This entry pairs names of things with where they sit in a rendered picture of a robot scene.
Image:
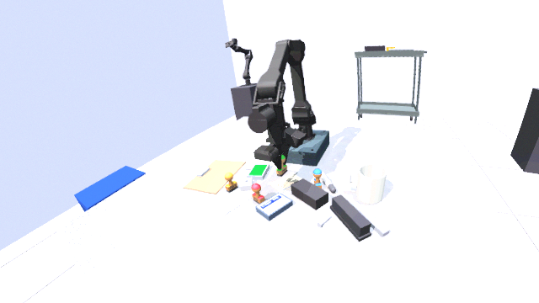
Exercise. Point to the green-topped pass stamp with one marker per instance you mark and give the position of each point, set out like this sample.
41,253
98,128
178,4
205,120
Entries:
283,171

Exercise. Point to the white cylinder with dark grey cap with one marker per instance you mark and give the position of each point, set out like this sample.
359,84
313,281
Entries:
330,186

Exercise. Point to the white mug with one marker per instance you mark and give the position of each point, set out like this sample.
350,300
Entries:
370,184

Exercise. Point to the rubber stamp with red handle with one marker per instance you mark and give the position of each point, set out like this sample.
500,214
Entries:
257,197

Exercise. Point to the yellow-handled rubber stamp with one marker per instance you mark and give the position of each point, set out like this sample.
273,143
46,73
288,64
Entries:
232,185

